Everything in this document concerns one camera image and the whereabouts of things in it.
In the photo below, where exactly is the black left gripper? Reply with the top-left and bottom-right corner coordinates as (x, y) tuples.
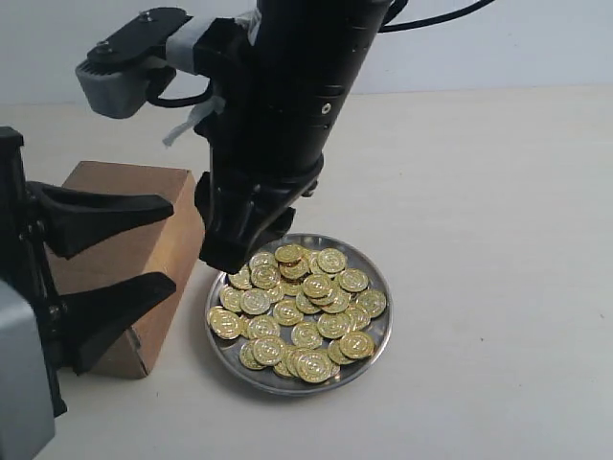
(1, 126), (176, 417)

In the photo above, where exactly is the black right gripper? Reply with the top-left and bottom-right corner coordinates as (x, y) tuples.
(193, 1), (395, 274)

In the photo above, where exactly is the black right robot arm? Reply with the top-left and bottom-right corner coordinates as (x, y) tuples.
(194, 1), (389, 273)

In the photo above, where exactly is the brown cardboard slotted box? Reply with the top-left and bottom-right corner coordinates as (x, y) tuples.
(49, 161), (204, 380)

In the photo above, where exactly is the gold coin top center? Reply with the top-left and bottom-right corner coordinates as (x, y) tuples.
(274, 243), (304, 265)

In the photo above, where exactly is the gold coin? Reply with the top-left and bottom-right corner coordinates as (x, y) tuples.
(335, 268), (370, 293)
(253, 335), (285, 366)
(302, 273), (332, 299)
(272, 299), (304, 327)
(274, 243), (304, 265)
(317, 312), (351, 339)
(339, 331), (375, 359)
(295, 350), (332, 383)

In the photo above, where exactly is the gold coin left edge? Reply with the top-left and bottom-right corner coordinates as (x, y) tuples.
(208, 309), (242, 340)

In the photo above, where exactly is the gold coin edge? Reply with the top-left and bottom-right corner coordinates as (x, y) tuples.
(208, 309), (242, 340)
(355, 288), (387, 319)

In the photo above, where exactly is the gold coin center left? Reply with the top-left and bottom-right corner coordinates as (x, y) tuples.
(272, 299), (304, 327)

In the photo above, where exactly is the round silver metal plate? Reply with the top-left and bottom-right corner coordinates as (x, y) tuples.
(206, 233), (394, 397)

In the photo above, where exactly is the gold coin front left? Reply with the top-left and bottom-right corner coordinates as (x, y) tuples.
(253, 335), (285, 366)

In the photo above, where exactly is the gold coin top right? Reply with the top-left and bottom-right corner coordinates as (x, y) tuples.
(335, 268), (370, 293)

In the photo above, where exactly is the gold coin center right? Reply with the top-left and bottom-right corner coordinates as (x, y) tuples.
(317, 312), (351, 339)

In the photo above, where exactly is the gold coin right edge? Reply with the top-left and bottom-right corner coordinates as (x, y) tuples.
(355, 288), (387, 319)

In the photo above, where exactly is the gold coin front center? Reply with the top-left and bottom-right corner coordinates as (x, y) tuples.
(295, 350), (332, 383)

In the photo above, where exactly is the gold coin right front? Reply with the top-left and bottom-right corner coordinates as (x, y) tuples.
(339, 331), (375, 359)

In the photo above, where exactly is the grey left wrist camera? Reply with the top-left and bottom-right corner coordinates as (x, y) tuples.
(1, 282), (56, 459)

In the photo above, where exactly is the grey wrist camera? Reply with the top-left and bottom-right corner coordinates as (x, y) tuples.
(1, 282), (56, 459)
(74, 6), (255, 120)

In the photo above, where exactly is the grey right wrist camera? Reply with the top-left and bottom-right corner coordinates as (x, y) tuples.
(74, 6), (255, 120)

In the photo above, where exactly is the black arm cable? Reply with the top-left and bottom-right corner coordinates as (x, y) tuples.
(377, 0), (499, 34)

